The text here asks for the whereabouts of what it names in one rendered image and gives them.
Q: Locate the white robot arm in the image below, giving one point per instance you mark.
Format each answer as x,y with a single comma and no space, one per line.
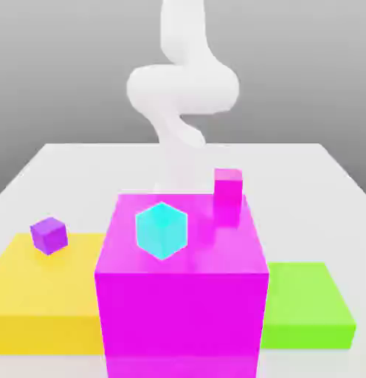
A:
183,88

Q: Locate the small pink cube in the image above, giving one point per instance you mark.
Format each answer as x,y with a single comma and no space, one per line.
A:
228,198

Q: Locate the small cyan cube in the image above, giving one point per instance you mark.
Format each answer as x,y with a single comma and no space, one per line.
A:
161,230

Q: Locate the small purple cube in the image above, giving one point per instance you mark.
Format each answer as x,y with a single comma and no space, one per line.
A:
49,235

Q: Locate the large magenta box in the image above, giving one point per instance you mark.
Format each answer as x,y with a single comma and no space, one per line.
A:
183,319

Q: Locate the large green box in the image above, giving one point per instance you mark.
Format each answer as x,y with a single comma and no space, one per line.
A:
304,307

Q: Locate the large yellow box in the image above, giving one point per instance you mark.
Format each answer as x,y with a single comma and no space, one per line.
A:
44,295

